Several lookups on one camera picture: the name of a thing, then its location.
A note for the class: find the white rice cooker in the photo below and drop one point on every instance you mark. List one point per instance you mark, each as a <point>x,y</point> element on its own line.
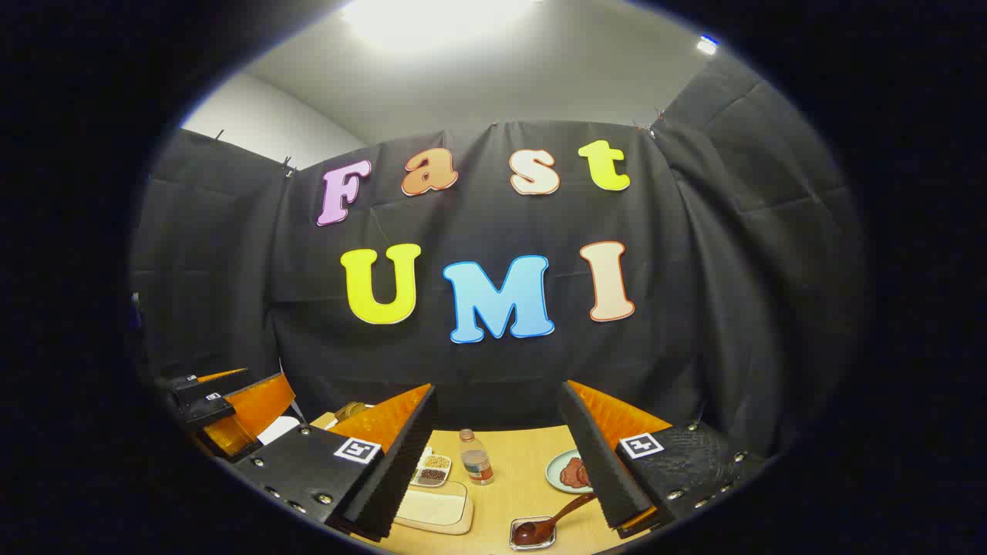
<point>279,430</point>

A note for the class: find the brown wooden spoon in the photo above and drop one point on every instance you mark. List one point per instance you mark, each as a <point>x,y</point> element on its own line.
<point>540,528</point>

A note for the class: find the brown meat slice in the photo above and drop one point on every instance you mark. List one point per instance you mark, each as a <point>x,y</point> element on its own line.
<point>569,474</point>
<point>584,472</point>

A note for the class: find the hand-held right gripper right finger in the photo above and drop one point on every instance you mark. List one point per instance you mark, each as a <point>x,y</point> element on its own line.
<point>605,470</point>

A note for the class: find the clear plastic water bottle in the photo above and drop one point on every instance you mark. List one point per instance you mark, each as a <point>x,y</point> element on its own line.
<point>476,462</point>

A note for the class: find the pale green plate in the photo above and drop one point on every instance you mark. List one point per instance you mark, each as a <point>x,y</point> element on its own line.
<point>554,472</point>

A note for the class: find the ceiling light panel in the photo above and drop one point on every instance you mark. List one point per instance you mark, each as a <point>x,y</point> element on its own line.
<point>707,44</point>
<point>432,19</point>

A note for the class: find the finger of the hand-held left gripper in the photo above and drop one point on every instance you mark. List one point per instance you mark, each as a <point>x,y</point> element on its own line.
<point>258,408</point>
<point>200,379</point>

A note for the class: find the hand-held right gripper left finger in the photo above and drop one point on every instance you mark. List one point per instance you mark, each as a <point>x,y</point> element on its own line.
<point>397,478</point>

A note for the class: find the white divided bean dish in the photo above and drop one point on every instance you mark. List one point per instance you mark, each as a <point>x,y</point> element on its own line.
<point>432,469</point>

